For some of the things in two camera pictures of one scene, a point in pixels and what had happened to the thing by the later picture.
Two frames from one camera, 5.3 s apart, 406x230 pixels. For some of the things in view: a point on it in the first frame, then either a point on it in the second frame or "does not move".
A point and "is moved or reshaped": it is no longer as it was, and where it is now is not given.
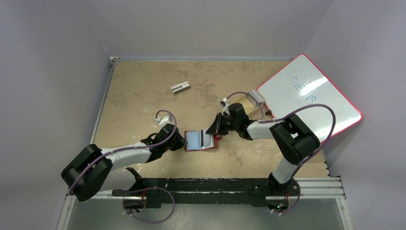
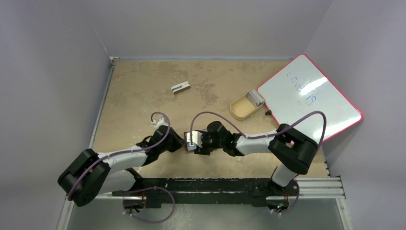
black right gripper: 219,124 -> 200,143
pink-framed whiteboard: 300,87 does not move
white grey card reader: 181,87 does not move
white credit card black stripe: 207,140 is moved or reshaped
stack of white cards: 256,98 does not move
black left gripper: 181,143 does not move
